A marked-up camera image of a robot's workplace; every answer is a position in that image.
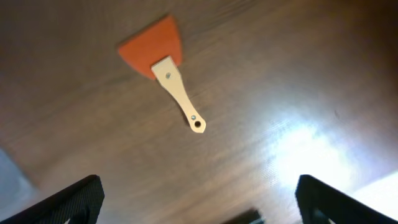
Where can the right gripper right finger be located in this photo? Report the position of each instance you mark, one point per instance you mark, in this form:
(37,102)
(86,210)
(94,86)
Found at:
(319,202)

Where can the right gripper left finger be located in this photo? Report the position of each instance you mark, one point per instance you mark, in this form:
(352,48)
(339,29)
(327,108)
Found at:
(80,203)

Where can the orange scraper with wooden handle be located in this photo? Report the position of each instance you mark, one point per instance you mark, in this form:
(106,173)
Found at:
(156,52)

